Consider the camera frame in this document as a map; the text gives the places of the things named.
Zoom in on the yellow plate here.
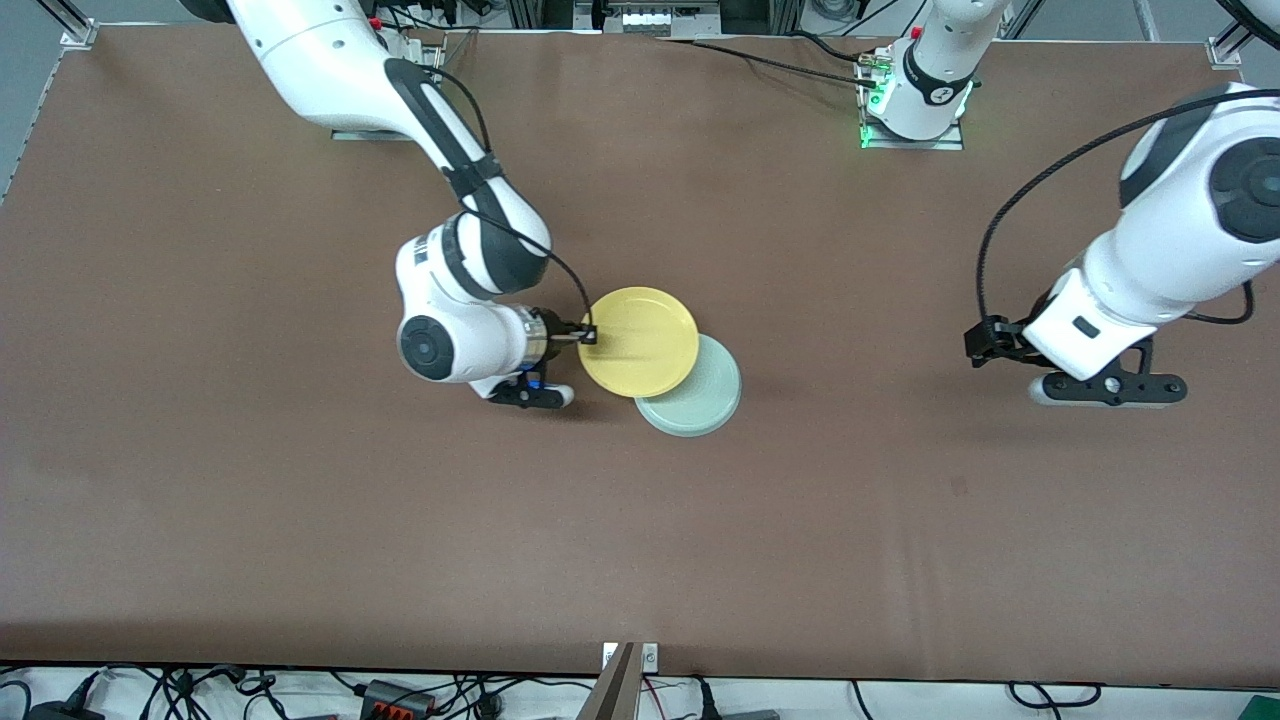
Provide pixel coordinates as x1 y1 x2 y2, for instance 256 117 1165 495
577 287 700 399

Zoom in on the pale green plate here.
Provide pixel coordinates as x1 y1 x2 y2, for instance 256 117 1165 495
634 333 743 439

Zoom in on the white terminal block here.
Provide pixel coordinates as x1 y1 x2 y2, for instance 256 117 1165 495
620 10 701 37

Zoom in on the black orange power strip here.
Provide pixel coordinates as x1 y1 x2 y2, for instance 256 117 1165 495
362 680 437 719

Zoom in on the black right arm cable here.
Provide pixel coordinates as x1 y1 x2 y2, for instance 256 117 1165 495
420 65 598 333

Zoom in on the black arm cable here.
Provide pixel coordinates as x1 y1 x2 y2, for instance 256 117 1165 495
420 65 598 333
977 88 1280 328

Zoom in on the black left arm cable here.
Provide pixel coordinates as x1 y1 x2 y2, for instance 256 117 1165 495
977 88 1280 328

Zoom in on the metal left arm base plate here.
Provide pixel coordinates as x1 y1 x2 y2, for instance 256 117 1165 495
858 50 966 152

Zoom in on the aluminium corner bracket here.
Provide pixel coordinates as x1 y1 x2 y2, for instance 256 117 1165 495
1207 20 1251 69
40 0 99 49

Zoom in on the long black table cable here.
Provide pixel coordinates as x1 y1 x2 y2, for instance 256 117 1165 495
665 38 881 89

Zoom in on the short black table cable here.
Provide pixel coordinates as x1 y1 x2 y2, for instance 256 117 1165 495
788 30 873 65

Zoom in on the looped black floor cable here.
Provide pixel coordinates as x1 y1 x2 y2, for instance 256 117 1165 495
1008 682 1103 711

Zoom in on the brown wooden post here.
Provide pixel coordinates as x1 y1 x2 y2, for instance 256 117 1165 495
578 643 642 720

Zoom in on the tangled black floor cable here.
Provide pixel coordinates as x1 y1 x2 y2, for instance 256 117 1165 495
100 665 301 720

